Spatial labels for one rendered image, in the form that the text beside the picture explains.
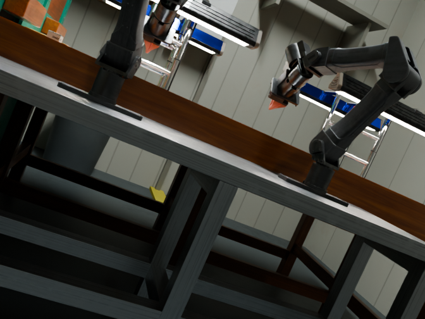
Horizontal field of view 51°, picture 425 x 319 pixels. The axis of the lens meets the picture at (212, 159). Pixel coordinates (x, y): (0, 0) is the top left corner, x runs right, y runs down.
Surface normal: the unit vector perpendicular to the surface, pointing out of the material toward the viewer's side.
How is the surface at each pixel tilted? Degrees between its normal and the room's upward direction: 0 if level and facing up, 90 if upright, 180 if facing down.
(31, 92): 90
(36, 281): 90
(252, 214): 90
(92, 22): 90
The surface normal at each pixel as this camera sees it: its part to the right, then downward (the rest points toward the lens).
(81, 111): 0.23, 0.18
